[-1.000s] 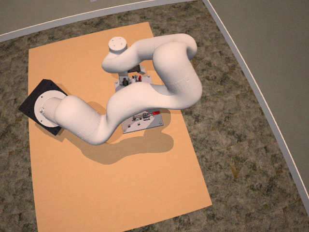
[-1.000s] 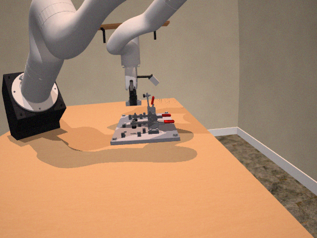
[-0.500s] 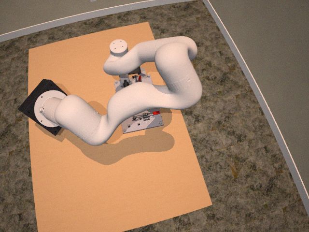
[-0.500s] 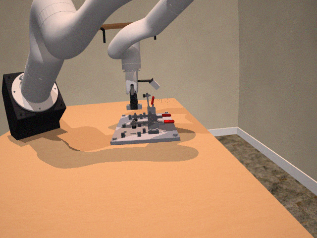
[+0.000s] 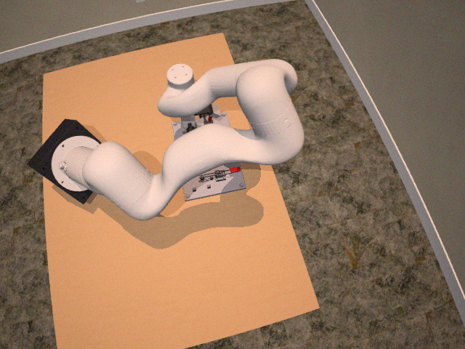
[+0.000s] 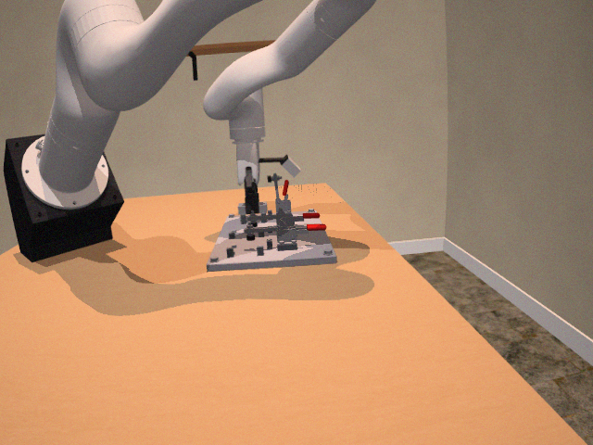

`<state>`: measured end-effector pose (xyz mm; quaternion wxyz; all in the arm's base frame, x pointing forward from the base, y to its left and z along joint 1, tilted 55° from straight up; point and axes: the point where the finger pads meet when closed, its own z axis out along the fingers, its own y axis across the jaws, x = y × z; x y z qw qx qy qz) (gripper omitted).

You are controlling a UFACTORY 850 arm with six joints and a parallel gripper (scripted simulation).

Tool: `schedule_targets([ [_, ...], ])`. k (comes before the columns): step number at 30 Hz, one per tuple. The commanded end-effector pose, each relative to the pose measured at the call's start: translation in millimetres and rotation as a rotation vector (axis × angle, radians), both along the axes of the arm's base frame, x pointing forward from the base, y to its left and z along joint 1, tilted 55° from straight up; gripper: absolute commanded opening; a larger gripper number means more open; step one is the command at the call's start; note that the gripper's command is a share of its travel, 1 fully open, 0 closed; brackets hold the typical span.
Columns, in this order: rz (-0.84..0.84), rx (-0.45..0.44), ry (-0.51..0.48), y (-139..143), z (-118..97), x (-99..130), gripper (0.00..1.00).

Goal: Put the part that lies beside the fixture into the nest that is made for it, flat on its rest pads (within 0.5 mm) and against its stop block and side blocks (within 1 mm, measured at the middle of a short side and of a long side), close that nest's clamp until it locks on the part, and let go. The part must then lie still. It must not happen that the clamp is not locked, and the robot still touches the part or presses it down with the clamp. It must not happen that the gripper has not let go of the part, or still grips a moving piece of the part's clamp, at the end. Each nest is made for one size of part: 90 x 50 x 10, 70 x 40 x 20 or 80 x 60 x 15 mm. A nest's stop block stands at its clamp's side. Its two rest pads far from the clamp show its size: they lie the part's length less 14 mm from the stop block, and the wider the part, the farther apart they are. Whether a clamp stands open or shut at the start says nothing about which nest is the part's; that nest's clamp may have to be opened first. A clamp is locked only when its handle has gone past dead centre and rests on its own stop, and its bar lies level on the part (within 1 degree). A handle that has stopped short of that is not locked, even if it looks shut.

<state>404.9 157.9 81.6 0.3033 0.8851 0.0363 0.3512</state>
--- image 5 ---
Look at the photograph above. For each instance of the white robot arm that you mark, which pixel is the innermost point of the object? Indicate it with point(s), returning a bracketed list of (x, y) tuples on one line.
[(262, 91)]

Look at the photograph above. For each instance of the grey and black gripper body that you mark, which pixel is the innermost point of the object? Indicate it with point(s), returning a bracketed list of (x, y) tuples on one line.
[(188, 119)]

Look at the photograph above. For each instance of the grey toggle clamp with red handle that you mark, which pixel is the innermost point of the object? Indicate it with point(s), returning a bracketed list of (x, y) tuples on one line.
[(220, 174)]

